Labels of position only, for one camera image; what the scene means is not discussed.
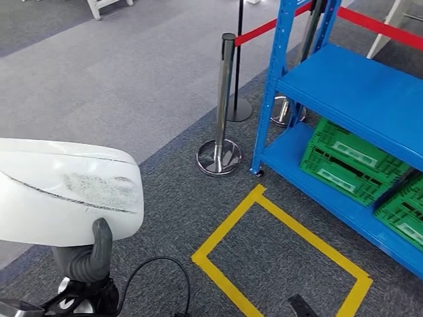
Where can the chrome stanchion post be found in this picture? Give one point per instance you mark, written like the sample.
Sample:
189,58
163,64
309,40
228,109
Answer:
224,87
309,30

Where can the black right robot foot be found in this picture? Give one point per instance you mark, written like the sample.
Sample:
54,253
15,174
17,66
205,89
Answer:
301,306

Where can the green plastic folding crate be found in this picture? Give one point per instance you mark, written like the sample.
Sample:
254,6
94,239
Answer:
350,166
402,214

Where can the blue metal shelf rack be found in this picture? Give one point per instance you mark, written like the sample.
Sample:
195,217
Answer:
356,92

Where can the black stanchion post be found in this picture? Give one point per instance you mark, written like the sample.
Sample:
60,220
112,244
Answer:
239,65

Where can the white plastic car part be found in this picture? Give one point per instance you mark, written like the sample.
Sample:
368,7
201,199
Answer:
49,192

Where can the long red barrier belt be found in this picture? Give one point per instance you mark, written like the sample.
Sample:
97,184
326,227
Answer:
380,28

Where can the white frame stand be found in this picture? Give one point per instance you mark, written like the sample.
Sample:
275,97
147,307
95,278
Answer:
97,6

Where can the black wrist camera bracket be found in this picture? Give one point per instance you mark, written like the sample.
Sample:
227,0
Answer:
102,297

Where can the short red barrier belt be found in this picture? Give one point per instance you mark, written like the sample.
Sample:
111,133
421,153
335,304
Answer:
264,27

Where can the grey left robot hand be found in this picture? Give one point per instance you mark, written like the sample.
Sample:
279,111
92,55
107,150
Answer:
85,264

